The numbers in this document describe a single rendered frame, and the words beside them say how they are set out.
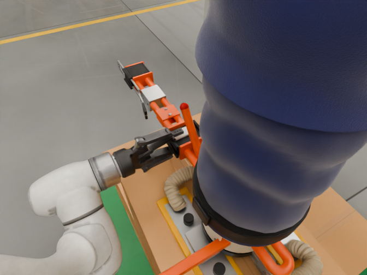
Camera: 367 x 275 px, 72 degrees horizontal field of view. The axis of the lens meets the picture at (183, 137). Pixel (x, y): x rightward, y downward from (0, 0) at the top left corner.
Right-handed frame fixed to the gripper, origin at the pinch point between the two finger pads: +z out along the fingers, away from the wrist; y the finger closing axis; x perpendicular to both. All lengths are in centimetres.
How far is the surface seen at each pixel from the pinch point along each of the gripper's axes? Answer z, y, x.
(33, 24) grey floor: -31, 120, -401
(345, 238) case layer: 63, 65, 43
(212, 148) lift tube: -10.6, -29.5, 26.1
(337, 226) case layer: 65, 65, 37
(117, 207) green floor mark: -24, 120, -56
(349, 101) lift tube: -6, -43, 36
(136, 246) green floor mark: -23, 120, -23
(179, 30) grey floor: 151, 119, -273
